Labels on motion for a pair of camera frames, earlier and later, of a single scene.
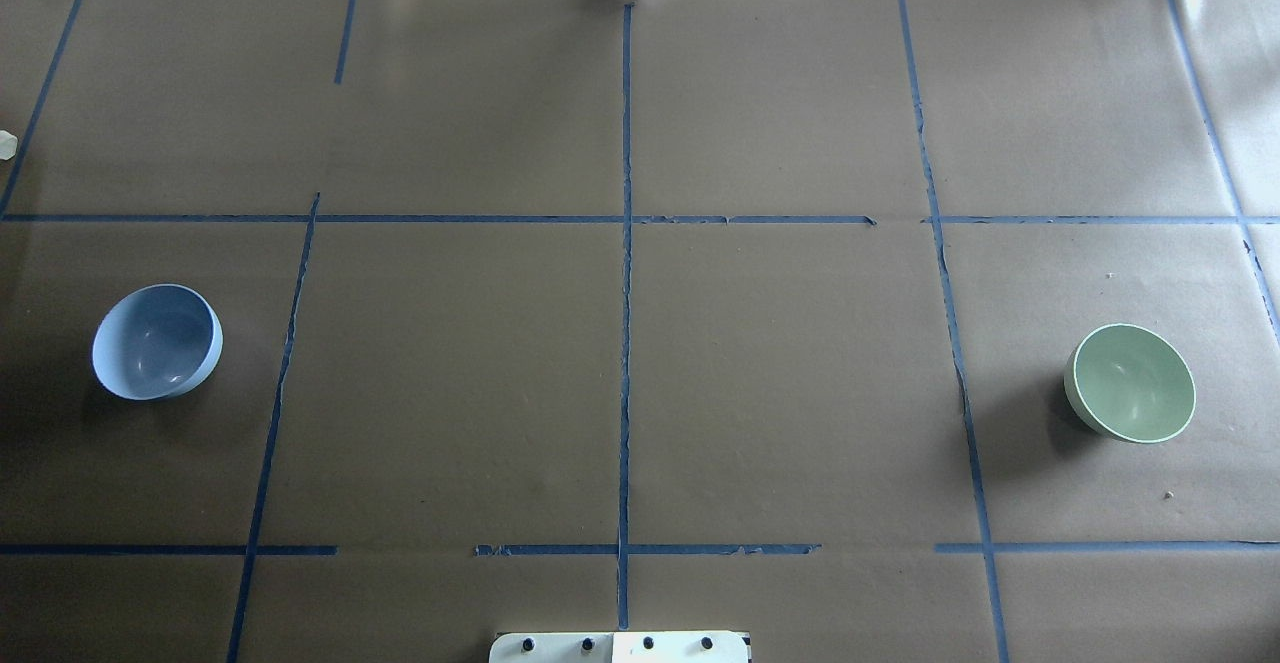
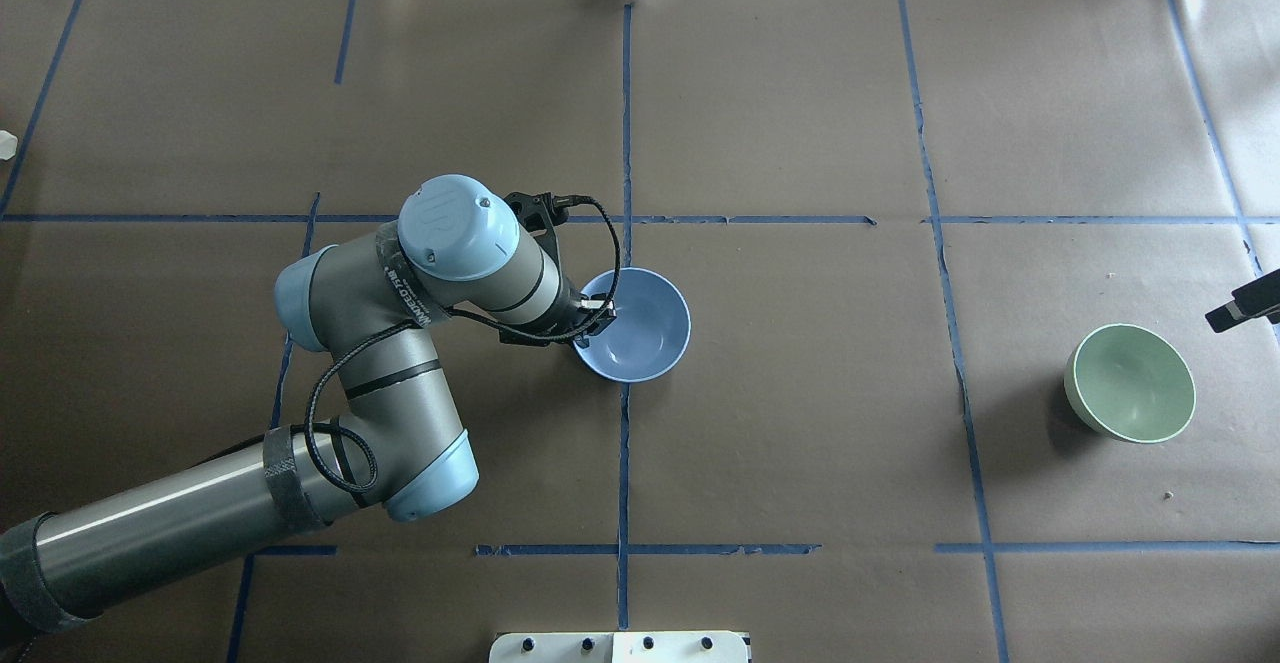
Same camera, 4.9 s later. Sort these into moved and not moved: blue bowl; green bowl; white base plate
Moved: blue bowl
Not moved: green bowl; white base plate
